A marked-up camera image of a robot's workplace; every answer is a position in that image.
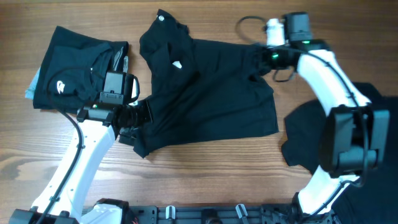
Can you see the folded black shirt with logo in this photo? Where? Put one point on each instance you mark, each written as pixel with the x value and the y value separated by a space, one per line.
pixel 74 68

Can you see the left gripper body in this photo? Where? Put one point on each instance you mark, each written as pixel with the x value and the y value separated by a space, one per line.
pixel 140 114

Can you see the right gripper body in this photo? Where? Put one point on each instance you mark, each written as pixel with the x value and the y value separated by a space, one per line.
pixel 261 59

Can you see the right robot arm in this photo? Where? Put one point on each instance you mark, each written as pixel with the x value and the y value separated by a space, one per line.
pixel 354 137

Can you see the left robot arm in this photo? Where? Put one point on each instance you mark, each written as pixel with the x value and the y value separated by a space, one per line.
pixel 97 126

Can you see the black polo shirt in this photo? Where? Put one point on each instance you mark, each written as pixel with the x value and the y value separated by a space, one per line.
pixel 202 90

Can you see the folded grey garment underneath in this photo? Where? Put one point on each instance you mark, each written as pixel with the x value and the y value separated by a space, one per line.
pixel 29 93

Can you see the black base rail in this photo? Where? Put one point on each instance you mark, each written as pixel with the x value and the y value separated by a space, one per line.
pixel 211 214

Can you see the pile of black clothes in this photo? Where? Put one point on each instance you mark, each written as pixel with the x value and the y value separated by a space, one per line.
pixel 376 202

